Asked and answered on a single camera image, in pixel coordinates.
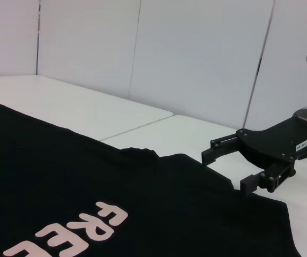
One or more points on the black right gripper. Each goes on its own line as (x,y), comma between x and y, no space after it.
(273,142)

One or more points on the black t-shirt with FREE print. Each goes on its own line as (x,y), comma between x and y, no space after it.
(115,187)

